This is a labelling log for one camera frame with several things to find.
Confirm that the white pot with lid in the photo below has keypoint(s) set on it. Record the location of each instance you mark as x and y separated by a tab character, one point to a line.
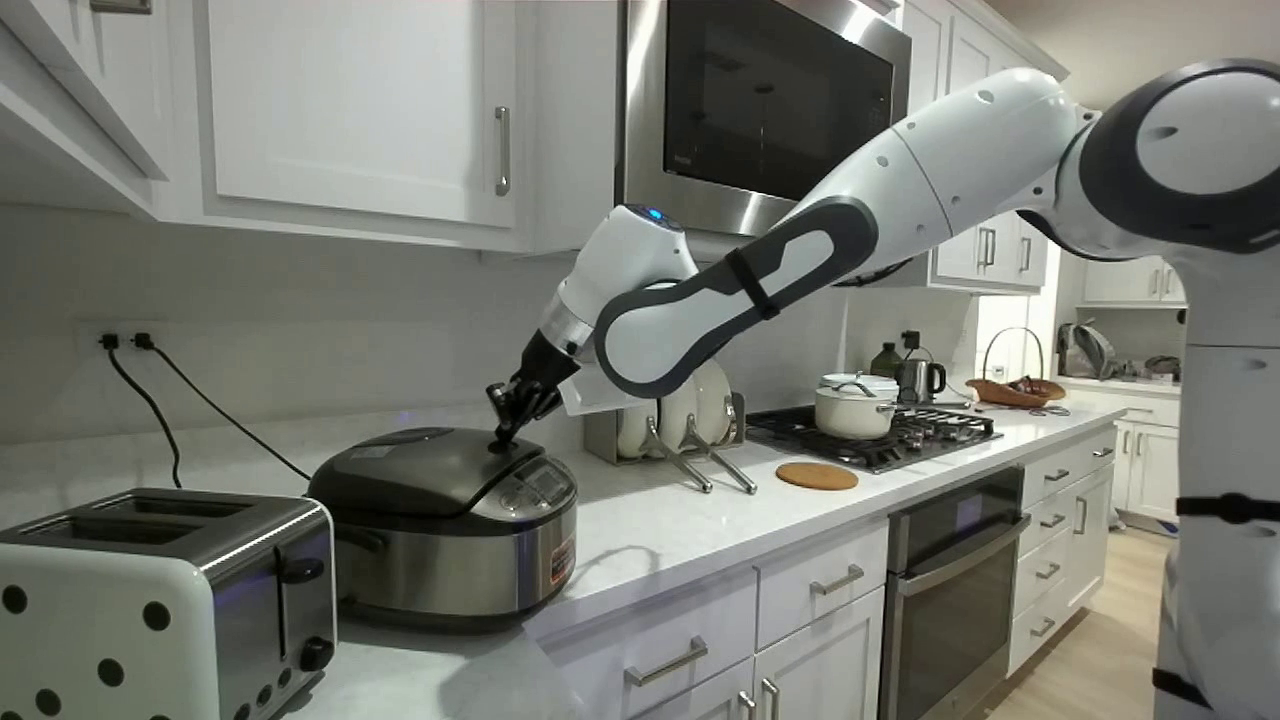
854	408

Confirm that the black metal kettle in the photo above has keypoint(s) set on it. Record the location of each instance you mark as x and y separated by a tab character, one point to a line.
919	374

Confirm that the white cabinet door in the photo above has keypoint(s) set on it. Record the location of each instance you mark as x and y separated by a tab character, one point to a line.
693	700
832	664
347	107

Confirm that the stainless steel oven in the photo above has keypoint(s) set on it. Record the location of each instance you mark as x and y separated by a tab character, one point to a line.
947	615

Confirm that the white distant upper cabinets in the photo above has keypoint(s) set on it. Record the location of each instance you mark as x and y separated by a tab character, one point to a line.
1125	282

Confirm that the white lower cabinet door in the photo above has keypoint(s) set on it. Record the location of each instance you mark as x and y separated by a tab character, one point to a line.
832	664
693	700

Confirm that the stainless black rice cooker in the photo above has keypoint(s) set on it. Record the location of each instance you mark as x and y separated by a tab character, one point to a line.
426	562

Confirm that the white wall outlet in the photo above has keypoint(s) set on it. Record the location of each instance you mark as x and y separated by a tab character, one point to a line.
127	338

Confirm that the white upper cabinet door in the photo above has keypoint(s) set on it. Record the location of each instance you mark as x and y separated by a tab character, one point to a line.
347	107

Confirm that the white polka dot toaster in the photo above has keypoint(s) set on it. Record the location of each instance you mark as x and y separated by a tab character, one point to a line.
133	624

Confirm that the white tall upper cabinets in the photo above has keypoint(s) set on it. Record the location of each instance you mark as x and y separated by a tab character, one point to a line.
1012	263

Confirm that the white sink base cabinet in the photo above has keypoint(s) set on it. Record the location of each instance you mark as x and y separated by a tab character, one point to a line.
1144	473

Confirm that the dark green bottle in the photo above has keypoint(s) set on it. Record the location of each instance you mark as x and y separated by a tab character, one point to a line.
885	361

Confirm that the round cork trivet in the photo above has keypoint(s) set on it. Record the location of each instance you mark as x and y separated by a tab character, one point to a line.
819	479

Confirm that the black gas cooktop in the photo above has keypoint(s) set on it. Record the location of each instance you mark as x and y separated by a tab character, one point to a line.
921	428

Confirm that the white corner upper cabinet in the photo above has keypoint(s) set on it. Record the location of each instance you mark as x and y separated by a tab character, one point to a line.
52	82

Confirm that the white plate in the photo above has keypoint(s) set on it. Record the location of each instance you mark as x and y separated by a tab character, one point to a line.
713	406
668	423

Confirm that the white drawer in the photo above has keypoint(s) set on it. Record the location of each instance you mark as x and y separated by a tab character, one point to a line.
601	655
801	615

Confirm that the stainless steel microwave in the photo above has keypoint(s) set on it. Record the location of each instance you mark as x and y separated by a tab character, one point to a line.
773	92

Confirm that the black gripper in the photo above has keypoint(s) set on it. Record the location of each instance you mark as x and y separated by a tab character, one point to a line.
544	370

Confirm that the white narrow drawer cabinet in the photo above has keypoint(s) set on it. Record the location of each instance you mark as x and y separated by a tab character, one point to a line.
1062	547

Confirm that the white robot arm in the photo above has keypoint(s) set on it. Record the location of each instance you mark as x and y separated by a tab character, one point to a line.
961	146

